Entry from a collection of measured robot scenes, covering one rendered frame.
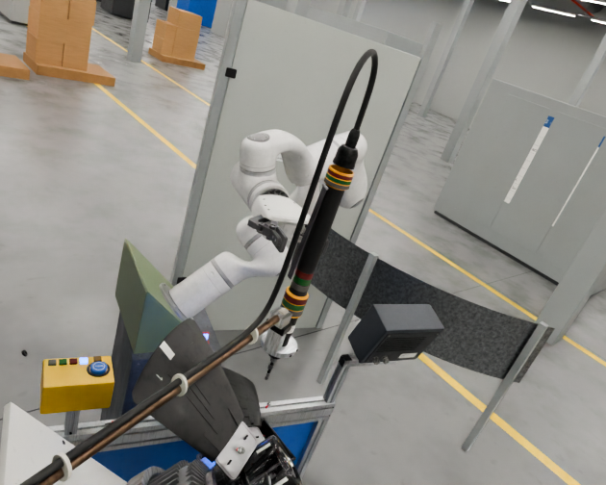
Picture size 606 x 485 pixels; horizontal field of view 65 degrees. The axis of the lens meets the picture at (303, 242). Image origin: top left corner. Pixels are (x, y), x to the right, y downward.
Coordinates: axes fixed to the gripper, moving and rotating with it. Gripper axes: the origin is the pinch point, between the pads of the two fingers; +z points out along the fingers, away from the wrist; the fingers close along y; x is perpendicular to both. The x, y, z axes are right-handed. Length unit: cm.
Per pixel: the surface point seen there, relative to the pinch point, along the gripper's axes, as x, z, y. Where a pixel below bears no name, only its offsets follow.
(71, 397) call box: -62, -28, 31
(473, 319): -79, -76, -171
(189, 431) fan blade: -33.6, 9.8, 15.8
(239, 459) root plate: -41.4, 11.4, 4.7
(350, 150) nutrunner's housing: 19.3, 4.4, 0.1
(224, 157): -45, -176, -48
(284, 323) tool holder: -12.2, 7.2, 2.8
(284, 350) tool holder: -19.7, 5.8, -0.2
